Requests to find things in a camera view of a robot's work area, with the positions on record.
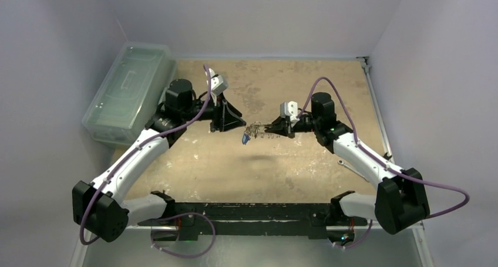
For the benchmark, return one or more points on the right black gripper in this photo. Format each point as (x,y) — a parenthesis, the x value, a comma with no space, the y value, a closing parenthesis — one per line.
(290,126)

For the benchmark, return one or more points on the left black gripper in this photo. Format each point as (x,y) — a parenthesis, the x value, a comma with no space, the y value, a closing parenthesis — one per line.
(224,115)

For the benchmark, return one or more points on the large keyring with keys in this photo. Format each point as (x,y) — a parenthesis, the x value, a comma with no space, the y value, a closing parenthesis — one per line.
(256,130)

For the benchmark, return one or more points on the translucent green plastic storage box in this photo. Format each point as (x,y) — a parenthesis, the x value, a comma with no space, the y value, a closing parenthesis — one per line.
(130,93)

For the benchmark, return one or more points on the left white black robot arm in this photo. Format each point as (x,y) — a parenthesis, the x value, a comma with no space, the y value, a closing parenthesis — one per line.
(100,206)

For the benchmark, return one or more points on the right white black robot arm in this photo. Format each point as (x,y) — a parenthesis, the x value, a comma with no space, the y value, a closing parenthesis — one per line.
(400,200)

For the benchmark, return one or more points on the silver wrench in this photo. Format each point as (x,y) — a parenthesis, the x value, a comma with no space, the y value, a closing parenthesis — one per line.
(351,168)

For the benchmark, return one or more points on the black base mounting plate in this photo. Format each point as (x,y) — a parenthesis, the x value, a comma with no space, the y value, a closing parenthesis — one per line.
(312,220)

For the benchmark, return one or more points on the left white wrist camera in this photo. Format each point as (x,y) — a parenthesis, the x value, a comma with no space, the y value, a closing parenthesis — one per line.
(218,85)

